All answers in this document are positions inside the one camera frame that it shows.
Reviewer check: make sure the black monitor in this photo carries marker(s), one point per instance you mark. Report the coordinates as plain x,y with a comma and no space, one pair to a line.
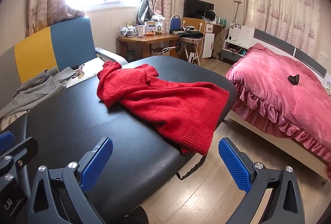
196,7

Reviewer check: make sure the round stool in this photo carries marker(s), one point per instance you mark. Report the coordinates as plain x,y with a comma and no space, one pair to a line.
190,42

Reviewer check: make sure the white power strip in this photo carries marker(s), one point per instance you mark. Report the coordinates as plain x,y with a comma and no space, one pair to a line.
191,57

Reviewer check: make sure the dark cloth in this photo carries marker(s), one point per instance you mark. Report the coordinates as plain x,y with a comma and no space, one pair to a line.
186,32

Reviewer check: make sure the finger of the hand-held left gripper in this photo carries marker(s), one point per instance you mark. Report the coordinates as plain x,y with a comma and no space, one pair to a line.
24,147
6,139

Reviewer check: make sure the white box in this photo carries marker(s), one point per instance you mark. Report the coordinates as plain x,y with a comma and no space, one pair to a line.
150,26

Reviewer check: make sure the small black item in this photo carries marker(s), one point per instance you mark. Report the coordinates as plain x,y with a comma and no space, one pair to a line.
294,79

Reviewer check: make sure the small brown object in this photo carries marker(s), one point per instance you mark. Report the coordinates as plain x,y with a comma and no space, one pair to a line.
79,73

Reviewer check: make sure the white nightstand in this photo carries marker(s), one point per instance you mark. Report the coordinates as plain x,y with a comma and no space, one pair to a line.
240,32

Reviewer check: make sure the bed with pink cover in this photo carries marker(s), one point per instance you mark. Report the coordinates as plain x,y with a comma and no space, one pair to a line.
307,58

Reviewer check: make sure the pink ruffled blanket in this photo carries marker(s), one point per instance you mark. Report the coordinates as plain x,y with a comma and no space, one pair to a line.
274,100

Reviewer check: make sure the grey yellow blue chair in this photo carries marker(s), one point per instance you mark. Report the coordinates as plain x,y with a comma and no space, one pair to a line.
69,40

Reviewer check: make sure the grey garment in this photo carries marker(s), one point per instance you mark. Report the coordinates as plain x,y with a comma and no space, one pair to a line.
33,89

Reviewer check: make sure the wooden side table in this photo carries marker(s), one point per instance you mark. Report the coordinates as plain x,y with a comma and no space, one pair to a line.
150,39

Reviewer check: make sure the white cabinet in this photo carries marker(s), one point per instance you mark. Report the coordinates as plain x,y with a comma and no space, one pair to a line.
208,44

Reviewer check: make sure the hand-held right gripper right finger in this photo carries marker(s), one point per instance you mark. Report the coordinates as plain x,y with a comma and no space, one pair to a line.
234,167

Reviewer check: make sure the paper bag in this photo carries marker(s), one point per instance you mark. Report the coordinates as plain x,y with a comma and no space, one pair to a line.
161,53

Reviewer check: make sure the red knit sweater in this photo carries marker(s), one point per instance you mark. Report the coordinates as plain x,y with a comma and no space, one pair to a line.
160,100

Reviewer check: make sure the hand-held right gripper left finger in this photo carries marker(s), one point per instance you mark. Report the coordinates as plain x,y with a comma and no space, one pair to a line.
97,164

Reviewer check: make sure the wooden desk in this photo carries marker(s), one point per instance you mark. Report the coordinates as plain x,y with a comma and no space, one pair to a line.
196,23

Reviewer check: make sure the small framed picture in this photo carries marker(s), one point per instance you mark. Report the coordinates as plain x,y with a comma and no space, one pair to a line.
130,56

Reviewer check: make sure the white fan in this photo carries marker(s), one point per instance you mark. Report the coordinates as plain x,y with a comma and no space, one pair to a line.
210,16

